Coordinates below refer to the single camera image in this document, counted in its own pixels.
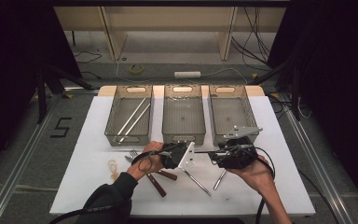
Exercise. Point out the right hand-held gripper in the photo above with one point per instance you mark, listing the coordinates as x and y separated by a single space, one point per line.
236 155

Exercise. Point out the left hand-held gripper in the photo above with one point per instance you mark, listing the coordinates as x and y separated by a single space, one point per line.
175 155

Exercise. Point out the metal spoon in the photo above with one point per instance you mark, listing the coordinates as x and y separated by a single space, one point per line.
219 182

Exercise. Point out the smoky transparent plastic bin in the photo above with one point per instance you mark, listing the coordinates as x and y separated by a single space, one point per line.
119 93
183 124
233 105

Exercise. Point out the person's left hand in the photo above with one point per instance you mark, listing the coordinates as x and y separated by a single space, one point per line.
147 163

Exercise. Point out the person's right hand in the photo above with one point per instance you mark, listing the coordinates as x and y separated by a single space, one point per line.
258 177

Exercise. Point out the yellow tape piece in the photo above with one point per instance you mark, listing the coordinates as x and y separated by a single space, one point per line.
69 95
274 95
254 76

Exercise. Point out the white power strip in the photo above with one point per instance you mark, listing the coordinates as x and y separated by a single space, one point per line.
186 74

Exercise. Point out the black metal stand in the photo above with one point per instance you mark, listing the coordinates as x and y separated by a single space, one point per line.
296 99
41 99

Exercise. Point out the yellow tape roll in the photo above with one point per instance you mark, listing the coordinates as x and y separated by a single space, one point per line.
130 69

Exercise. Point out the black curtain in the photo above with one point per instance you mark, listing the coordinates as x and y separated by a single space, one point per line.
12 62
338 62

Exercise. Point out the light wooden desk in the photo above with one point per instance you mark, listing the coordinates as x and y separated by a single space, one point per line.
167 14

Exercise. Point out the aluminium rail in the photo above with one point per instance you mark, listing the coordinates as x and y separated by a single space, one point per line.
14 175
320 174
80 90

